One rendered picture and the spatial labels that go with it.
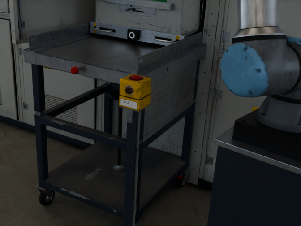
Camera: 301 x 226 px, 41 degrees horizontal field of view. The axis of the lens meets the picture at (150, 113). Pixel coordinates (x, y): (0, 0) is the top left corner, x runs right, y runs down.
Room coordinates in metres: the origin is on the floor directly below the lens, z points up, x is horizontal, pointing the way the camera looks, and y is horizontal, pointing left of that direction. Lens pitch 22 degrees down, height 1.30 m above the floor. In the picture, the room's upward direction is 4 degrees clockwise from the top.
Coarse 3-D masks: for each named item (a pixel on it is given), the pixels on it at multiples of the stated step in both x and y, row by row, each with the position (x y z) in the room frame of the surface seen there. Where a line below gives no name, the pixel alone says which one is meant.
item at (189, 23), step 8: (184, 0) 1.92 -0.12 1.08; (192, 0) 2.01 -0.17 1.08; (184, 8) 1.92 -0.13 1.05; (192, 8) 2.02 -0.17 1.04; (184, 16) 1.93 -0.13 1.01; (192, 16) 2.02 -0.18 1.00; (200, 16) 2.13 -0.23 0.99; (184, 24) 1.94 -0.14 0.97; (192, 24) 2.03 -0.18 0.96; (200, 24) 2.14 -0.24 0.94; (184, 32) 1.95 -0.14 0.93; (192, 32) 2.04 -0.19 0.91
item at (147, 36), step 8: (104, 24) 2.08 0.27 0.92; (112, 24) 2.07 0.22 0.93; (104, 32) 2.08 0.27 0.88; (112, 32) 2.06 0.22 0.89; (120, 32) 2.04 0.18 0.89; (144, 32) 1.98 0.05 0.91; (152, 32) 1.96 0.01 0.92; (160, 32) 1.94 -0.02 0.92; (144, 40) 1.98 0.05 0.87; (152, 40) 1.96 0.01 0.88; (168, 40) 1.92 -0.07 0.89; (176, 40) 1.90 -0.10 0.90
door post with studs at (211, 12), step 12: (216, 0) 2.07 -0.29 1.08; (216, 12) 2.06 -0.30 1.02; (204, 24) 2.09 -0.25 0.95; (204, 36) 2.09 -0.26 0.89; (204, 72) 2.07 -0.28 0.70; (204, 84) 2.07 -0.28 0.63; (204, 96) 2.07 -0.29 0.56; (204, 108) 2.06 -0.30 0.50; (204, 120) 2.06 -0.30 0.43; (192, 180) 2.07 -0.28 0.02
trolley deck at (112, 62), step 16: (64, 48) 1.82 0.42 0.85; (80, 48) 1.84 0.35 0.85; (96, 48) 1.86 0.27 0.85; (112, 48) 1.88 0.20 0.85; (128, 48) 1.90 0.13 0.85; (144, 48) 1.92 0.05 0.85; (48, 64) 1.68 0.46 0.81; (64, 64) 1.64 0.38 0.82; (80, 64) 1.61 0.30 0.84; (96, 64) 1.59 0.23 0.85; (112, 64) 1.61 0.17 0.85; (128, 64) 1.62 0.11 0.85; (176, 64) 1.74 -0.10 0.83; (112, 80) 1.53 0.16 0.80; (160, 80) 1.60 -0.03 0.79
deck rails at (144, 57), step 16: (48, 32) 1.85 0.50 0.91; (64, 32) 1.95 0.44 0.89; (80, 32) 2.06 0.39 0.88; (32, 48) 1.75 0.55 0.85; (48, 48) 1.80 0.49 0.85; (160, 48) 1.65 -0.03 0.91; (176, 48) 1.80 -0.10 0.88; (192, 48) 1.96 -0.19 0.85; (144, 64) 1.53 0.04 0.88; (160, 64) 1.65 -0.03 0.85
